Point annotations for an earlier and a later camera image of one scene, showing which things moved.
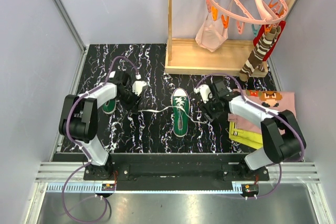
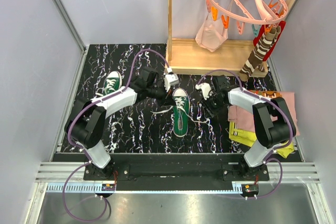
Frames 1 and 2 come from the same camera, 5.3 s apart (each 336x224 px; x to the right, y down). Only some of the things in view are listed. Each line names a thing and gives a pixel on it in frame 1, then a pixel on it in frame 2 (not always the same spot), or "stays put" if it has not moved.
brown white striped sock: (258, 54) stays put
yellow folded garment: (253, 139) stays put
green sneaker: (180, 112) stays put
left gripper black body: (129, 98) → (159, 93)
